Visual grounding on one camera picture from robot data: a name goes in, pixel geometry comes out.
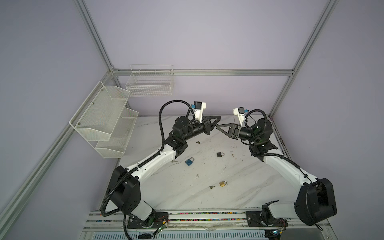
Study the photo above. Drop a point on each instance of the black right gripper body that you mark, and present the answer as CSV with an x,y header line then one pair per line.
x,y
245,134

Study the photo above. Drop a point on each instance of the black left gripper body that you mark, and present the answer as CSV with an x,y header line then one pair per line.
x,y
199,130

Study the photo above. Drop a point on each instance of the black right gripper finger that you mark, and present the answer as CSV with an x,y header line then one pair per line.
x,y
229,132
226,126

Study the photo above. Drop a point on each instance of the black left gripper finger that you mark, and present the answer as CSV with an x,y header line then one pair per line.
x,y
210,128
211,120

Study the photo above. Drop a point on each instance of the black padlock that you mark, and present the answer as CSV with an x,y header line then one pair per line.
x,y
220,154

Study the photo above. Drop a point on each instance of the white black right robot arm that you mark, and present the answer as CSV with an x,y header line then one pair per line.
x,y
315,200

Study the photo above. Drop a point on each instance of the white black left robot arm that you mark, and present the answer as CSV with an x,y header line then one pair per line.
x,y
124,190

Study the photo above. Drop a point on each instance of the blue padlock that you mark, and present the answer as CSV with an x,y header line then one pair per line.
x,y
189,161

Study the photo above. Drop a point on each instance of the brass padlock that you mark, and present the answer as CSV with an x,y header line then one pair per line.
x,y
223,183

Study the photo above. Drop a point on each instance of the white mesh two-tier shelf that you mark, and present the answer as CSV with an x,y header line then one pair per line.
x,y
105,121

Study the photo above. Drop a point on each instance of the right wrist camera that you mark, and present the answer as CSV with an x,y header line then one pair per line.
x,y
240,113

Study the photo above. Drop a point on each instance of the white wire basket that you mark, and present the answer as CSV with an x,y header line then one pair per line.
x,y
151,81

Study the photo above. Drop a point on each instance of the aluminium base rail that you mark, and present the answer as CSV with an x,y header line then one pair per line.
x,y
203,225

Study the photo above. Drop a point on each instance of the aluminium cage frame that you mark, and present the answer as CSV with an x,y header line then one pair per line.
x,y
57,43

